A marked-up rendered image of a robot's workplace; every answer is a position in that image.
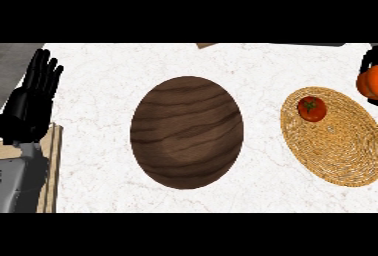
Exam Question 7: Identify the orange squash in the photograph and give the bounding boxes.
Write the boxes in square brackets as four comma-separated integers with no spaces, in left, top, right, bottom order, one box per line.
[354,64,378,101]

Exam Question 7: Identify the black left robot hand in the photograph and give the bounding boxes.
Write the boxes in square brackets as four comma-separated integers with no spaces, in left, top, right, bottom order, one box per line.
[0,48,65,146]

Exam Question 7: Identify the brown wooden bowl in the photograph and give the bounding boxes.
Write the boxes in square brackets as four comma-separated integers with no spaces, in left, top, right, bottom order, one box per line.
[128,75,245,190]

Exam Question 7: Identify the red tomato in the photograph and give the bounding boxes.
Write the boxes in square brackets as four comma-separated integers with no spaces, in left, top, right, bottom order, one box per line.
[296,96,327,123]

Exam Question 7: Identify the woven straw placemat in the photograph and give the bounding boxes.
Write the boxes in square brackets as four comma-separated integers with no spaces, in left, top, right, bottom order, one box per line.
[279,86,378,188]

